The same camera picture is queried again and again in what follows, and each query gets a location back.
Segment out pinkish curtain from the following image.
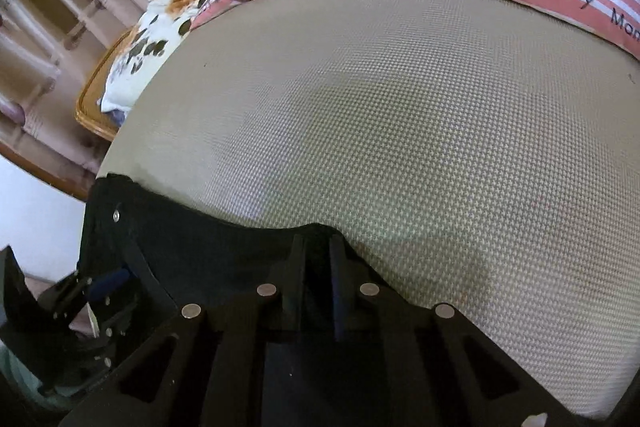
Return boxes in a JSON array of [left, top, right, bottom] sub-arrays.
[[1, 0, 148, 184]]

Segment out black pants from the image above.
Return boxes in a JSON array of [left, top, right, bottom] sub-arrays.
[[77, 172, 381, 338]]

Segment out green sleeve left forearm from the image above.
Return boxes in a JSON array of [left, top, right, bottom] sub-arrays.
[[1, 343, 75, 413]]

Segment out floral white pillow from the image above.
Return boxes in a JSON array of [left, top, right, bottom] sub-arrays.
[[100, 0, 206, 126]]

